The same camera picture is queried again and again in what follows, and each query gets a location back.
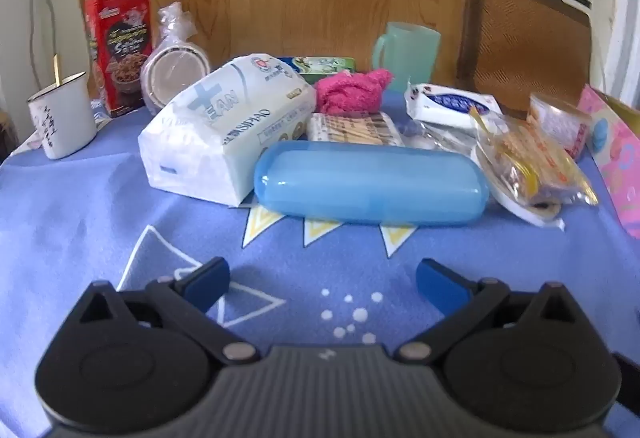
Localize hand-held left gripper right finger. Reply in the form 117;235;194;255
398;258;581;365

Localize green toothpaste box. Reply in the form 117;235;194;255
275;56;357;84

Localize blue plastic case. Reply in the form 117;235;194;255
254;141;489;225

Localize pink tin box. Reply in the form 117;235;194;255
577;86;640;240

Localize blue printed tablecloth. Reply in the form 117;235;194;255
0;88;640;438

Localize white enamel mug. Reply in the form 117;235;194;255
26;72;98;160

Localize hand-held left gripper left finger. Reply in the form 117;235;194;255
70;257;262;365

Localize pink towel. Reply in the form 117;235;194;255
314;68;395;115

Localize yellow snack packet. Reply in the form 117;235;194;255
470;108;599;231

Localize white blue wipes packet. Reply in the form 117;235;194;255
404;82;502;129

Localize red cereal box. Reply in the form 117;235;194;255
84;0;153;118

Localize bagged paper plates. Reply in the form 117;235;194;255
141;2;213;115

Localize brown chair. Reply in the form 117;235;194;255
456;0;593;119

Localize white tissue pack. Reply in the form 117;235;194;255
138;53;317;206

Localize mint green cup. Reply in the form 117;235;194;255
371;22;442;92

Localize red label can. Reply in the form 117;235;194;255
527;92;593;161

